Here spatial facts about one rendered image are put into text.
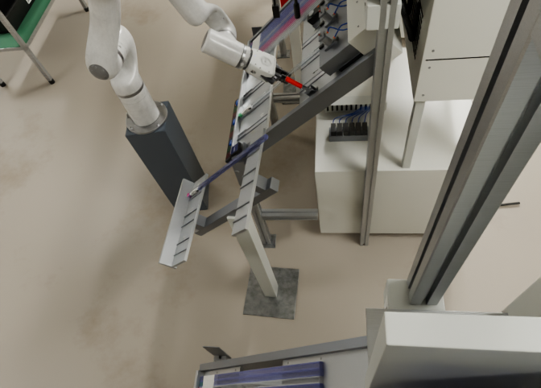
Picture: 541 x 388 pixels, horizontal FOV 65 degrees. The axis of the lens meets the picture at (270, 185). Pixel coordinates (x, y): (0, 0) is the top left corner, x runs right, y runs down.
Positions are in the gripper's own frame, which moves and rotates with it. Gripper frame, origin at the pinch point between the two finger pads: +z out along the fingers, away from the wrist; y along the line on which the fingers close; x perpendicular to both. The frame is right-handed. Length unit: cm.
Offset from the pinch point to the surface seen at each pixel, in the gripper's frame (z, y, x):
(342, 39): 1.4, -12.5, -32.9
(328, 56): 0.3, -15.1, -27.0
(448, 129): 70, -1, -13
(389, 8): -1, -25, -54
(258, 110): -1.4, -4.2, 17.2
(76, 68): -87, 120, 183
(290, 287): 51, -49, 77
